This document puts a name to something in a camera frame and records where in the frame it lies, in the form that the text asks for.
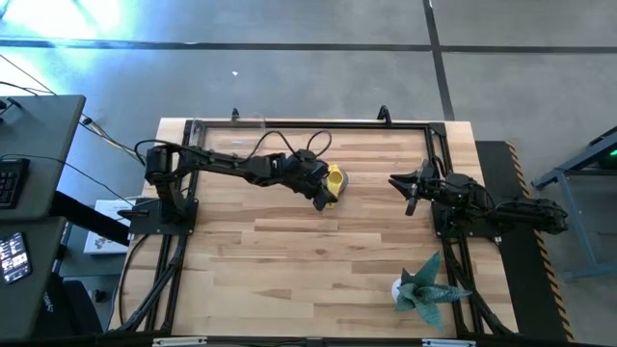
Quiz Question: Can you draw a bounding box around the black left camera cable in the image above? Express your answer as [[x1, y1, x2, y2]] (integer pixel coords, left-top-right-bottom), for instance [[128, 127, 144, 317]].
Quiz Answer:
[[245, 128, 334, 163]]

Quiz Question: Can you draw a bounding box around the black desk support beam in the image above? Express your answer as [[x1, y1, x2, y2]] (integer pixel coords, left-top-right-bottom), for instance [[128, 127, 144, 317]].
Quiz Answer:
[[50, 190, 131, 247]]

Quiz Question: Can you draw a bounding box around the black floor cable bundle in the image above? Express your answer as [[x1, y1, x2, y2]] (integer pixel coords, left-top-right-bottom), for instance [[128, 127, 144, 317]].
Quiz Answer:
[[79, 113, 150, 165]]

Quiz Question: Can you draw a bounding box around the teal artificial plant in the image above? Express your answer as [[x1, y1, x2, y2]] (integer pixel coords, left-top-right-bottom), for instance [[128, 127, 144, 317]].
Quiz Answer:
[[393, 250, 473, 334]]

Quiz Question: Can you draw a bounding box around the black hazard-striped floor mat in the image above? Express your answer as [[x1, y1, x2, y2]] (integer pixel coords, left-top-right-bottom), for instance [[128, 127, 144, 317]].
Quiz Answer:
[[474, 140, 576, 342]]

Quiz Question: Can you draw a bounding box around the clear plastic basket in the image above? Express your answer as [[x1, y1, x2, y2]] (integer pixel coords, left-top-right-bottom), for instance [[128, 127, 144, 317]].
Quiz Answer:
[[190, 114, 267, 148]]

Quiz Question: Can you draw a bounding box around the black keyboard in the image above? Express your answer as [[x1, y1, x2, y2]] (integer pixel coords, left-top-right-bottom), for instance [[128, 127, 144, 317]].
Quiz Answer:
[[0, 157, 31, 210]]

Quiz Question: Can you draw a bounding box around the white bracket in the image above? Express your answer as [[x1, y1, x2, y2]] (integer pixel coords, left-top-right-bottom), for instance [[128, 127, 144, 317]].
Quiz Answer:
[[422, 338, 476, 347], [152, 336, 207, 347]]

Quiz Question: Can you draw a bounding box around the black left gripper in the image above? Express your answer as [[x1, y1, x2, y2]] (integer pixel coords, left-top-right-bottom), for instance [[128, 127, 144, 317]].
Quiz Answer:
[[287, 149, 338, 212]]

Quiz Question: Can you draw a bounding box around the white box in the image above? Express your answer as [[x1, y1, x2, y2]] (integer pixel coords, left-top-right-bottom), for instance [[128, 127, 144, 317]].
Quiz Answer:
[[84, 199, 131, 255]]

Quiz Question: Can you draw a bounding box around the black office chair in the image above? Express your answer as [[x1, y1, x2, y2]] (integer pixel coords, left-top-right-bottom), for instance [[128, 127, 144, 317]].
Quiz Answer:
[[33, 274, 105, 338]]

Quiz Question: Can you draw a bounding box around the blue-grey metal stand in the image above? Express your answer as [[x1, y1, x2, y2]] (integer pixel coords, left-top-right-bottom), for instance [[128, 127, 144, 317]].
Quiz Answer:
[[531, 125, 617, 283]]

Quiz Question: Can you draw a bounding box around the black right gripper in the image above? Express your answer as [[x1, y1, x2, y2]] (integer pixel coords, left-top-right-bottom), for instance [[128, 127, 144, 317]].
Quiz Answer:
[[388, 166, 447, 217]]

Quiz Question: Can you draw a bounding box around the yellow measuring cup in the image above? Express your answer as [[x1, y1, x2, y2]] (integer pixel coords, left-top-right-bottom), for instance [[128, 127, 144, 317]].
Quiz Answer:
[[325, 163, 349, 210]]

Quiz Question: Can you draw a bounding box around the black aluminium table frame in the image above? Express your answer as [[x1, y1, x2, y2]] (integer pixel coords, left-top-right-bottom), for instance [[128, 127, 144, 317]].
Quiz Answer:
[[110, 119, 517, 338]]

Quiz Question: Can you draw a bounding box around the dark grey side desk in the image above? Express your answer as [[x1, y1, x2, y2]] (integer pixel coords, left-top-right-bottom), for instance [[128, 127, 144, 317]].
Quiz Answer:
[[0, 216, 67, 341]]

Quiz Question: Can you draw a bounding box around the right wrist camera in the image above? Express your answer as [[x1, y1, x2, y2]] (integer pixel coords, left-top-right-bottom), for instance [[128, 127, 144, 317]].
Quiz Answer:
[[417, 159, 439, 182]]

